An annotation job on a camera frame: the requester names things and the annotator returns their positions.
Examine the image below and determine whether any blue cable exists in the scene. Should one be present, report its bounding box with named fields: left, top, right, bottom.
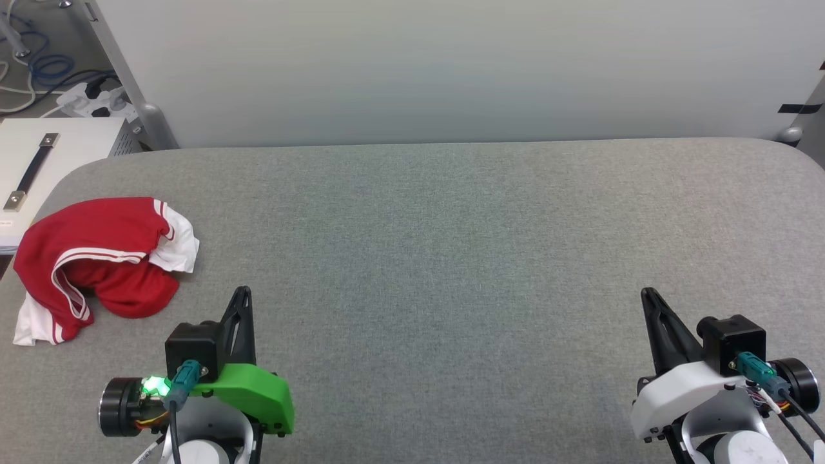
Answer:
left=0, top=13, right=77, bottom=89

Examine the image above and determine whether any right camera cable teal plug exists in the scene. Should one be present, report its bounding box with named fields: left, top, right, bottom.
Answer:
left=735, top=351, right=825, bottom=445

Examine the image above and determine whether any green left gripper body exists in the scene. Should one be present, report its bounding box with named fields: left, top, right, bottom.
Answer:
left=190, top=363, right=296, bottom=436

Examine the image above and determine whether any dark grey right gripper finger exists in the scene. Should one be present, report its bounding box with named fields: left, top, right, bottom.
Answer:
left=641, top=287, right=707, bottom=376

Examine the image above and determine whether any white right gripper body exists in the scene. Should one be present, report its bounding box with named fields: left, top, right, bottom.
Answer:
left=630, top=360, right=769, bottom=442

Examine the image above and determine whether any black cabinet handle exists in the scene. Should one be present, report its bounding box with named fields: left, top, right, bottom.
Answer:
left=3, top=133, right=60, bottom=212

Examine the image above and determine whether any camera cable teal plug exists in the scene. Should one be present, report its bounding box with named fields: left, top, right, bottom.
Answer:
left=161, top=360, right=209, bottom=464
left=735, top=351, right=825, bottom=445

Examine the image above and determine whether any red and white shirt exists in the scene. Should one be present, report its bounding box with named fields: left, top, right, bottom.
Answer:
left=13, top=197, right=200, bottom=347

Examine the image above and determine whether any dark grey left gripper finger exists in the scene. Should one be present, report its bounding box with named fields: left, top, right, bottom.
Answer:
left=216, top=286, right=257, bottom=376

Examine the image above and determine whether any grey metal post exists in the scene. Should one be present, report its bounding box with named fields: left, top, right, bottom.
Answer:
left=84, top=0, right=179, bottom=150

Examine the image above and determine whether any white power strip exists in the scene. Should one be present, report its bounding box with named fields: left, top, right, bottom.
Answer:
left=57, top=81, right=139, bottom=123

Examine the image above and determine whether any white cabinet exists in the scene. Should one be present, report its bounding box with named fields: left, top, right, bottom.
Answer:
left=0, top=117, right=144, bottom=255

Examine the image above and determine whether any left camera cable teal plug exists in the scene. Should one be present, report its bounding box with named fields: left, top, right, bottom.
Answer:
left=161, top=360, right=209, bottom=464

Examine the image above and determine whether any white cable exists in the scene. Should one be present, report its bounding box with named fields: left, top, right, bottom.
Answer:
left=0, top=0, right=41, bottom=114

